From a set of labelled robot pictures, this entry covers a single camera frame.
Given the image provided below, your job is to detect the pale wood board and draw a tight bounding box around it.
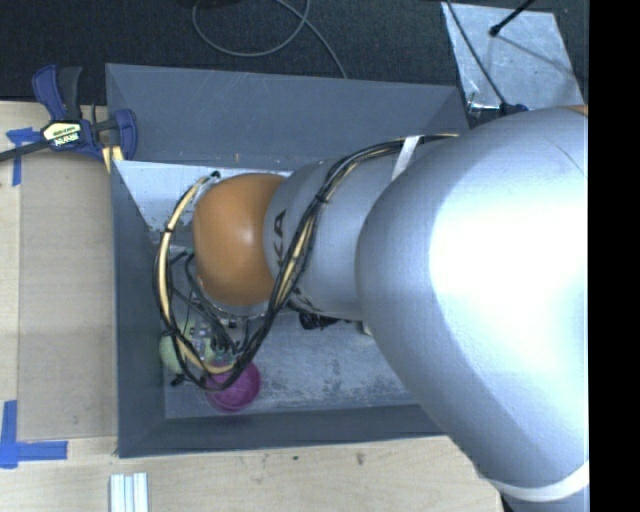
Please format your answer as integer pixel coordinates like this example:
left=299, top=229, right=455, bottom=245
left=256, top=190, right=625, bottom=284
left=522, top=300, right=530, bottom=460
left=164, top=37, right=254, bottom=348
left=16, top=148, right=120, bottom=442

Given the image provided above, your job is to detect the grey metal bin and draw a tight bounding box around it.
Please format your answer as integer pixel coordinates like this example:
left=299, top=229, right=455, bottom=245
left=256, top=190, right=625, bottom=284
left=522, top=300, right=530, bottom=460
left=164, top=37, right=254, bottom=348
left=104, top=62, right=472, bottom=459

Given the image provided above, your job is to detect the yellow-green ball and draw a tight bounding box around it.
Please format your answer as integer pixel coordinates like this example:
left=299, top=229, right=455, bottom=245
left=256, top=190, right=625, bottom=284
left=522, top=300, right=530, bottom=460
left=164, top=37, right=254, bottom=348
left=158, top=333, right=190, bottom=375

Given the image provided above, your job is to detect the purple cup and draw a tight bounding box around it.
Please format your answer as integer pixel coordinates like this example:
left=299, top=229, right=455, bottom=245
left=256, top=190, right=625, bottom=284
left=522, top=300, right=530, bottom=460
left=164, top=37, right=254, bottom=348
left=204, top=361, right=262, bottom=414

